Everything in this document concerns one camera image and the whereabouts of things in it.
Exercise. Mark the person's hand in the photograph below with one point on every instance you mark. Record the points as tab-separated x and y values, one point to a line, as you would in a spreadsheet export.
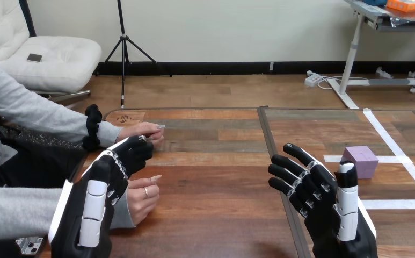
139	203
139	129

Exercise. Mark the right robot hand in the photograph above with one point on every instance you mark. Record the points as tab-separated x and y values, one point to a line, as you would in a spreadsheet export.
326	220

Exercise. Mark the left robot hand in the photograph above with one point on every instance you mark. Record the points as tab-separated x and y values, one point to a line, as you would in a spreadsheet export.
68	217

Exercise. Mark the person's forearm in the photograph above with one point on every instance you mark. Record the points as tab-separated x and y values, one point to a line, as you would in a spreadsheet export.
15	210
47	114

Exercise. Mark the person's body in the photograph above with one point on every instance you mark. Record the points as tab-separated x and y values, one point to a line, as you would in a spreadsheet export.
26	163

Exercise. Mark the purple block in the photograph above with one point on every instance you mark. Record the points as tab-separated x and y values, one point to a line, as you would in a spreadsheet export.
362	156

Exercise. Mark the black scrunchie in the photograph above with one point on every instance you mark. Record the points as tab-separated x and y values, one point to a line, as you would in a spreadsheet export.
92	124

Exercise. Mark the black tripod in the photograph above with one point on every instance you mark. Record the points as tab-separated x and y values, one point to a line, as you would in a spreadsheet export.
123	46

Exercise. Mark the white cushioned chair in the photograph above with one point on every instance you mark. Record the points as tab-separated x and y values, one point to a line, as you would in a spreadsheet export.
58	60

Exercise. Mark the dark smartphone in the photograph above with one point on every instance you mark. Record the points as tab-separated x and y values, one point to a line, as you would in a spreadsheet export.
34	57

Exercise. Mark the white power strip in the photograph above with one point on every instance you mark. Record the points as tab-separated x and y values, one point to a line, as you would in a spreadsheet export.
313	79

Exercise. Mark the white desk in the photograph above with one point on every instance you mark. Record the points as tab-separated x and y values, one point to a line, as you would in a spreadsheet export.
351	60

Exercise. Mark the foil sheet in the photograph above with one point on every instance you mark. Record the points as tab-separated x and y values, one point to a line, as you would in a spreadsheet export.
403	18

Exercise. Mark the dark blue thing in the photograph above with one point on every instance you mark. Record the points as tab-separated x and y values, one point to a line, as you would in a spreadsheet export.
374	2

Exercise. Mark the orange thing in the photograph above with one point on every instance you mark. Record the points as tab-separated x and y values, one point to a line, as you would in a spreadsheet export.
406	5

